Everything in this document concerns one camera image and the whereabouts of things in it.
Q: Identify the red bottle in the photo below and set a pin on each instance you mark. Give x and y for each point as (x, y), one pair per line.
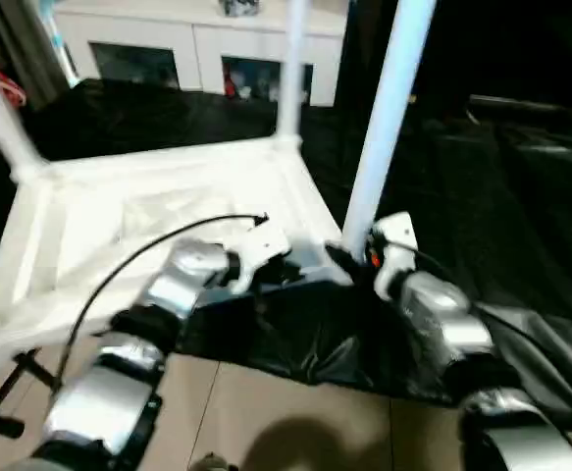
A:
(229, 81)

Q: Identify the grey curtain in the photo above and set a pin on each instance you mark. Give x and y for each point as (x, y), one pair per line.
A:
(25, 49)

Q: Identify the black glossy mat cloth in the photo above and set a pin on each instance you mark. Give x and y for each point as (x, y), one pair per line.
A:
(462, 196)

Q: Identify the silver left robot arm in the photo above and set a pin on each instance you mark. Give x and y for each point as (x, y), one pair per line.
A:
(192, 265)

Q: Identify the blue white patterned panel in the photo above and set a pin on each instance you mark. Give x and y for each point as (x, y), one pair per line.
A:
(62, 44)

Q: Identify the white plastic table top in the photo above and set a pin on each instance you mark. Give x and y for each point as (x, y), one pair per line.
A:
(143, 186)

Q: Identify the black monitor bar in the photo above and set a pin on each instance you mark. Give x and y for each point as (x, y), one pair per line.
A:
(526, 105)

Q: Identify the black folding table frame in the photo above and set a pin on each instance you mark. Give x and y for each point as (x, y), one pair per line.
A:
(6, 392)

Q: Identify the white glass door cabinet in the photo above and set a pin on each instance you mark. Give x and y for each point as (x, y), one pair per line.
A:
(192, 34)

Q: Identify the dark patterned bundle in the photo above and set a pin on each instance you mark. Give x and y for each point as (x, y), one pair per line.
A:
(239, 6)

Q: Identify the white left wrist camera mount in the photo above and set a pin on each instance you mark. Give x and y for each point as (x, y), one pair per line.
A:
(261, 240)

